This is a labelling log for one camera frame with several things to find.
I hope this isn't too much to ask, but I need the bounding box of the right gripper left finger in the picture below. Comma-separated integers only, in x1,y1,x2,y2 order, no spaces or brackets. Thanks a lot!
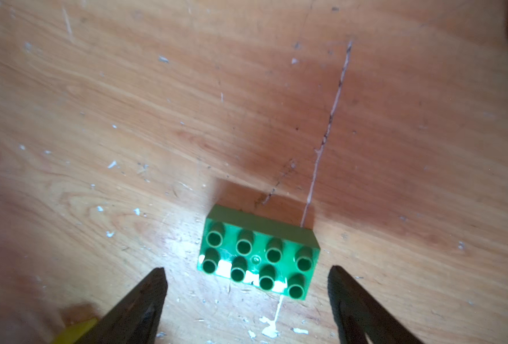
77,267,168,344

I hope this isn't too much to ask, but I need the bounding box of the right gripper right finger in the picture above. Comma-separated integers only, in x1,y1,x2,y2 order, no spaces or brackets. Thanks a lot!
327,265,421,343

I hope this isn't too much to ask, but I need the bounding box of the yellow lego brick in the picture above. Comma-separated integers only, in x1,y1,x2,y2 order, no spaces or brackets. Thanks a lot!
51,318,99,344

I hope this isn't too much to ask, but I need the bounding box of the dark green lego brick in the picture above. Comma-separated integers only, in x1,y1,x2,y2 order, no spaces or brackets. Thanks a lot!
197,205,321,300

